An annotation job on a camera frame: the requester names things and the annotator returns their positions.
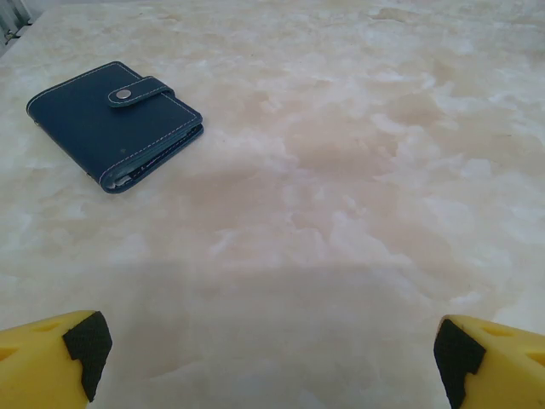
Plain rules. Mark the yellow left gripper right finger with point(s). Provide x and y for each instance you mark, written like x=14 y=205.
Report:
x=506 y=366

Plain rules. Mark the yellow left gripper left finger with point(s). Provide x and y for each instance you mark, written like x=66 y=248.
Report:
x=38 y=366

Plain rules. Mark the blue leather card holder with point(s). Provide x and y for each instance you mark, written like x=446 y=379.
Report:
x=106 y=128

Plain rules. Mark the aluminium frame post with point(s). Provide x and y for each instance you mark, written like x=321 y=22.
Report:
x=13 y=13

